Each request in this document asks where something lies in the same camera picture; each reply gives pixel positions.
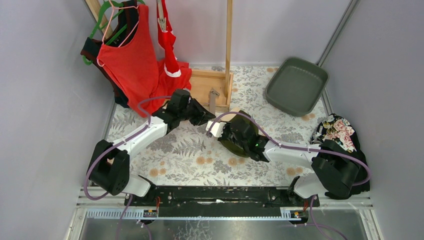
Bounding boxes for red underwear with white lettering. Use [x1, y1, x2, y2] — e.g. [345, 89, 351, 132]
[156, 0, 181, 78]

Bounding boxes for red tank top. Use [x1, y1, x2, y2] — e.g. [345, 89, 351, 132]
[96, 3, 193, 119]

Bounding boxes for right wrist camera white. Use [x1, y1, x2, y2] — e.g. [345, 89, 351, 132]
[205, 120, 226, 138]

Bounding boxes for wooden clip hanger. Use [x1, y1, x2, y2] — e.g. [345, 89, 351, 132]
[156, 0, 167, 33]
[208, 88, 220, 115]

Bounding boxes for green plastic hanger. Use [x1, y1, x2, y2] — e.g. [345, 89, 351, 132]
[80, 0, 145, 69]

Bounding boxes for grey plastic bin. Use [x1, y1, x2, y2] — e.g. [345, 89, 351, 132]
[264, 57, 329, 117]

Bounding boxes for olive green underwear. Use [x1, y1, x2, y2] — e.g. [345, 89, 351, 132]
[218, 110, 260, 161]

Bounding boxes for floral table cloth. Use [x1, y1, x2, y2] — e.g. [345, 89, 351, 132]
[94, 65, 329, 187]

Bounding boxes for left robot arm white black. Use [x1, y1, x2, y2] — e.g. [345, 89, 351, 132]
[83, 89, 216, 200]

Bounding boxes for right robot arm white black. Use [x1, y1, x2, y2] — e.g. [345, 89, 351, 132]
[207, 113, 370, 200]

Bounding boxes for pink wire hanger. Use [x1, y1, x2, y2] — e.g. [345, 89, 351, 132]
[96, 0, 141, 68]

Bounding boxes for wooden clothes rack stand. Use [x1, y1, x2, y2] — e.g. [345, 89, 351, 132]
[190, 0, 234, 112]

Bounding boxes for dark striped garment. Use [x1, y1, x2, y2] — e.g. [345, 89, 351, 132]
[80, 0, 139, 108]

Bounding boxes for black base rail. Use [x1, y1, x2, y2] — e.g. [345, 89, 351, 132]
[125, 186, 320, 218]

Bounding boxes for black floral garment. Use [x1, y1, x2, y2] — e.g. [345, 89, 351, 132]
[310, 113, 370, 200]

